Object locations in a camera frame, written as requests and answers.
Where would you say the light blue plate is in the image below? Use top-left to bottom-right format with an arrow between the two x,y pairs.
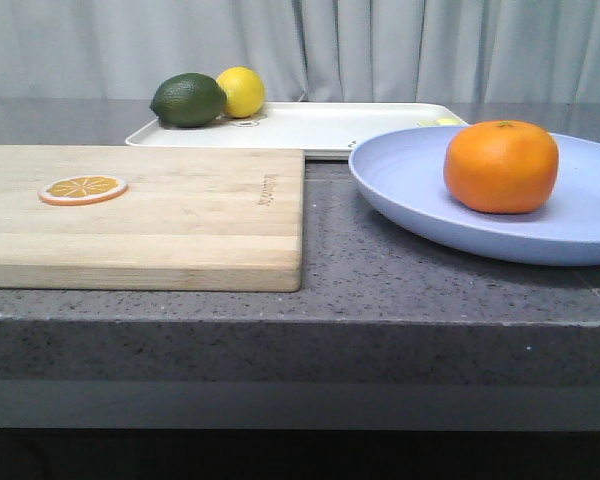
349,126 -> 600,266

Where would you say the orange mandarin fruit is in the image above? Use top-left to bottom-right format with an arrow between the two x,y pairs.
443,120 -> 559,214

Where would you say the white rectangular tray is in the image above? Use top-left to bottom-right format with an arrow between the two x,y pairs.
126,102 -> 465,161

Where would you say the yellow print on tray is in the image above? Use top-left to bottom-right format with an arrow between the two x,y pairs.
416,117 -> 465,127

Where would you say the wooden cutting board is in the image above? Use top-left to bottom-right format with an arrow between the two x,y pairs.
0,145 -> 305,292

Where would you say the yellow lemon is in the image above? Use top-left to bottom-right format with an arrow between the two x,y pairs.
216,66 -> 266,118

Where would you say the green lime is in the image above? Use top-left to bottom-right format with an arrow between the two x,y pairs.
150,73 -> 227,128

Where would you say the grey curtain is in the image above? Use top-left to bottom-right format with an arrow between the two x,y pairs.
0,1 -> 600,103

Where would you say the orange slice toy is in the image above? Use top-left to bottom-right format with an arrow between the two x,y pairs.
37,175 -> 128,206

